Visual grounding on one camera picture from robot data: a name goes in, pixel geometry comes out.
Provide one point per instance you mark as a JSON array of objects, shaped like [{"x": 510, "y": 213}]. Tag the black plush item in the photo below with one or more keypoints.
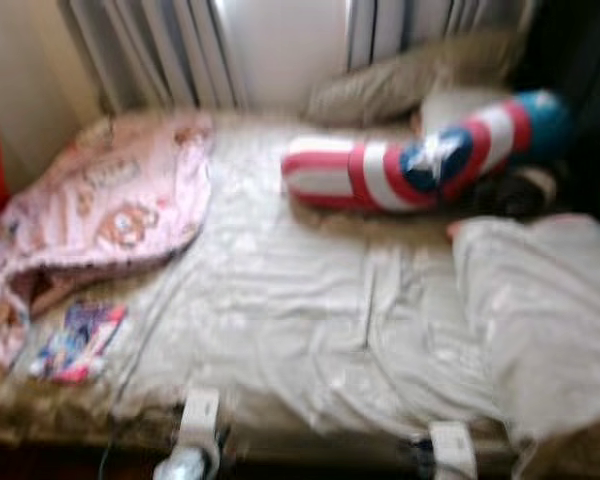
[{"x": 510, "y": 195}]

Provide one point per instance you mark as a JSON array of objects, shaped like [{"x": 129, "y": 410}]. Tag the beige pillow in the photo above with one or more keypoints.
[{"x": 380, "y": 90}]

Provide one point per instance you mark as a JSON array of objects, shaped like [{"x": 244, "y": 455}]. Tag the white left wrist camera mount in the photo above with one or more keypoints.
[{"x": 200, "y": 415}]

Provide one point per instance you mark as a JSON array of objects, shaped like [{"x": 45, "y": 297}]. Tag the pink cartoon print quilt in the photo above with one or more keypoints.
[{"x": 110, "y": 200}]

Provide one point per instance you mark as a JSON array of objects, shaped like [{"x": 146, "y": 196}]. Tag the white pillow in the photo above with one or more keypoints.
[{"x": 450, "y": 105}]

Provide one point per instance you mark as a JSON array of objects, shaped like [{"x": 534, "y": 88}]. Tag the bed with leaf print sheet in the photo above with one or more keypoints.
[{"x": 280, "y": 300}]

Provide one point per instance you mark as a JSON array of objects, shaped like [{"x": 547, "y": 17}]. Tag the grey-white folded blanket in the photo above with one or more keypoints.
[{"x": 540, "y": 310}]

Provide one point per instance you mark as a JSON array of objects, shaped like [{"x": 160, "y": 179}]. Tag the colourful picture book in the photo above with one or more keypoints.
[{"x": 80, "y": 340}]

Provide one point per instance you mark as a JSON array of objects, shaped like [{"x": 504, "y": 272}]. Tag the dark cabinet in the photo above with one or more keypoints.
[{"x": 585, "y": 80}]

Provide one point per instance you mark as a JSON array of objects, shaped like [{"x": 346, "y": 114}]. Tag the grey striped curtain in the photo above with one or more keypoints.
[
  {"x": 150, "y": 50},
  {"x": 400, "y": 25}
]

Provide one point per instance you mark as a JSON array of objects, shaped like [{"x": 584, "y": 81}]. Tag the red white blue star bolster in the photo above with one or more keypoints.
[{"x": 370, "y": 175}]

